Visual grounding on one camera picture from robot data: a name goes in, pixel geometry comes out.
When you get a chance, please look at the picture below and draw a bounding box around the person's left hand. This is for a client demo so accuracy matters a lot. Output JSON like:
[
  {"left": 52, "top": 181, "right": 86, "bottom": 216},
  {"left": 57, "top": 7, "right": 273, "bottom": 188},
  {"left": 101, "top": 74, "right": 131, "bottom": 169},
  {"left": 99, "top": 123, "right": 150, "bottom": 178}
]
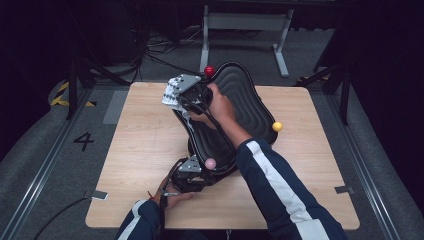
[{"left": 153, "top": 178, "right": 194, "bottom": 210}]

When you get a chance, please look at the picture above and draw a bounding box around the black floor cable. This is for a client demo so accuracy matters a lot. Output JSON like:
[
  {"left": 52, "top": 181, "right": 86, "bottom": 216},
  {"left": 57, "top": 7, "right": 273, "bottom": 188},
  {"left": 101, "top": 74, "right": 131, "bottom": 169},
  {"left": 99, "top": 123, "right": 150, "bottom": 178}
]
[{"left": 33, "top": 196, "right": 93, "bottom": 240}]

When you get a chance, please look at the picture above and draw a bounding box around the yellow black hazard tape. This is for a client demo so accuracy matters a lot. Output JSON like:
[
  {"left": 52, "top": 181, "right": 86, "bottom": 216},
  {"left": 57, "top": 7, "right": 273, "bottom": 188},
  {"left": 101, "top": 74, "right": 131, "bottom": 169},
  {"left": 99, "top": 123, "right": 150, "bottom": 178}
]
[{"left": 49, "top": 81, "right": 98, "bottom": 108}]

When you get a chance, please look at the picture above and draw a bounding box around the person's right hand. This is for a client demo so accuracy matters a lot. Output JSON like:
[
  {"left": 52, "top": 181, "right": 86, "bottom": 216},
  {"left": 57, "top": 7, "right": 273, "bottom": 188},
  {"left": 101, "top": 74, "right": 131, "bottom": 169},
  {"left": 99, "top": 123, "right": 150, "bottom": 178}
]
[{"left": 189, "top": 83, "right": 237, "bottom": 130}]

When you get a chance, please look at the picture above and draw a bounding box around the white patterned cloth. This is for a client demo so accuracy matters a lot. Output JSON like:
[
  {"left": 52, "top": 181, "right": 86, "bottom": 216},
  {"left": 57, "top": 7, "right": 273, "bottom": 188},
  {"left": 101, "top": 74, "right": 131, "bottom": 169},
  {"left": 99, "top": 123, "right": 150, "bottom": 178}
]
[{"left": 161, "top": 75, "right": 195, "bottom": 133}]

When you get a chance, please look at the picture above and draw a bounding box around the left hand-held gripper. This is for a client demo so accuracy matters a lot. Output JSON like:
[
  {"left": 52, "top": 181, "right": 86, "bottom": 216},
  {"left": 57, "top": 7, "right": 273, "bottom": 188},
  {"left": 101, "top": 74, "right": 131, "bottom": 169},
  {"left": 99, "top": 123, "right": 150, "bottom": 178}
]
[{"left": 169, "top": 154, "right": 214, "bottom": 194}]

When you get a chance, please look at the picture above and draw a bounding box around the left hand-held gripper cable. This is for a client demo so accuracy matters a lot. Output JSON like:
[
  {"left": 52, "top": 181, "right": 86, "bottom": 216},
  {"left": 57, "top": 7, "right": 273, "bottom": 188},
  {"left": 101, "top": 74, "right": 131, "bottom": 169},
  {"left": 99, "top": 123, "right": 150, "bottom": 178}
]
[{"left": 158, "top": 193, "right": 168, "bottom": 240}]

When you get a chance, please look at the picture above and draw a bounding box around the grey tape piece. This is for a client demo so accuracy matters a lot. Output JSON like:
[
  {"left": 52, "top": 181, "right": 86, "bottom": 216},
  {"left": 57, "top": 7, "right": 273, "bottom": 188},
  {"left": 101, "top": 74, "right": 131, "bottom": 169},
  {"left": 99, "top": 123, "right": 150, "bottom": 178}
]
[{"left": 334, "top": 185, "right": 355, "bottom": 195}]

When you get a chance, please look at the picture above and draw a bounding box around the black tripod stand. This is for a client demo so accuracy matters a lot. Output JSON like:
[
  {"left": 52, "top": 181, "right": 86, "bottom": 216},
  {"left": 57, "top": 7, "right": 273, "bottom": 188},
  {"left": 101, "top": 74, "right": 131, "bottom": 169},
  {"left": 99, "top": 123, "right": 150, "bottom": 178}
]
[
  {"left": 64, "top": 56, "right": 131, "bottom": 121},
  {"left": 296, "top": 63, "right": 354, "bottom": 127}
]

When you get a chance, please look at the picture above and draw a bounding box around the grey metal frame stand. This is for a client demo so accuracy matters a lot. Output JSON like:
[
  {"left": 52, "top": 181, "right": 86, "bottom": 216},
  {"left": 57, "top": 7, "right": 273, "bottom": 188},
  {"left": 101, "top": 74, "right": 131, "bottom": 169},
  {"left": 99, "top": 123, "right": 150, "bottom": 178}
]
[{"left": 199, "top": 4, "right": 295, "bottom": 78}]

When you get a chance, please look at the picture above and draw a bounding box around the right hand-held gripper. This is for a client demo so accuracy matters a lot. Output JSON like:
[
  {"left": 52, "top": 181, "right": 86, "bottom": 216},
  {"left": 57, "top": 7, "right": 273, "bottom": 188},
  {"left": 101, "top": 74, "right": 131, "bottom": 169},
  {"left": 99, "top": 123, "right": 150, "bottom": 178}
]
[{"left": 173, "top": 73, "right": 214, "bottom": 111}]

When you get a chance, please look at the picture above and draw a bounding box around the hand-held gripper cable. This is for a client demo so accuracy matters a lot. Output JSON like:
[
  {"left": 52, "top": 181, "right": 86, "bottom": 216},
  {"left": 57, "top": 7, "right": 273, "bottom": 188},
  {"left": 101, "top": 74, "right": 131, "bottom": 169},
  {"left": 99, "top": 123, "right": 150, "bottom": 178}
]
[
  {"left": 179, "top": 96, "right": 241, "bottom": 151},
  {"left": 158, "top": 193, "right": 168, "bottom": 240}
]

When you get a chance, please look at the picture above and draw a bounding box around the bundle of black floor cables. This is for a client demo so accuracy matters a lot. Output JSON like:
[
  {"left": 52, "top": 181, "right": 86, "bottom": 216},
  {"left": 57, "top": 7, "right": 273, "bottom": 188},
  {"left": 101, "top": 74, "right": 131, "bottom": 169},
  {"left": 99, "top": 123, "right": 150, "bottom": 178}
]
[{"left": 133, "top": 24, "right": 209, "bottom": 84}]

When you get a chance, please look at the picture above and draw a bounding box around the silver tape piece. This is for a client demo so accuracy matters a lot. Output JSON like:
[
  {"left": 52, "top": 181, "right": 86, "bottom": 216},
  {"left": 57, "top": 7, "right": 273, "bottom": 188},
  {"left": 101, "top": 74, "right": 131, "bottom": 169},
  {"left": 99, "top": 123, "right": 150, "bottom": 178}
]
[{"left": 89, "top": 189, "right": 110, "bottom": 202}]

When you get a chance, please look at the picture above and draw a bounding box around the right hand-held gripper cable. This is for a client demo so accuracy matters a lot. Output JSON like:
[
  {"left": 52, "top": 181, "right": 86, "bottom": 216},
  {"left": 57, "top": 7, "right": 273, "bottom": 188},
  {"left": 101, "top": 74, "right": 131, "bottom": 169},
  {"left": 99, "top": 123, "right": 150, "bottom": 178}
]
[{"left": 179, "top": 96, "right": 241, "bottom": 151}]

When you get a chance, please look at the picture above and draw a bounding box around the metal floor rail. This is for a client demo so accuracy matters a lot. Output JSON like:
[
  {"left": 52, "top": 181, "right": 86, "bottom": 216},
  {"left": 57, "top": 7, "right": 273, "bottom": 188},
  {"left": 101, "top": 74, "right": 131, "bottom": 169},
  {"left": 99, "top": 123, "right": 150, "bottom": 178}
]
[
  {"left": 324, "top": 93, "right": 401, "bottom": 240},
  {"left": 0, "top": 88, "right": 93, "bottom": 240}
]

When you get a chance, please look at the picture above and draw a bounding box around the black wavy tray stand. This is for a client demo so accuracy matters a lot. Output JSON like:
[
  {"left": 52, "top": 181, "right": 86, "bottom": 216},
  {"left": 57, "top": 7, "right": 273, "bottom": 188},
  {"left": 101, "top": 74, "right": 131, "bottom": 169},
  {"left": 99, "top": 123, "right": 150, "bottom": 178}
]
[{"left": 171, "top": 61, "right": 284, "bottom": 178}]

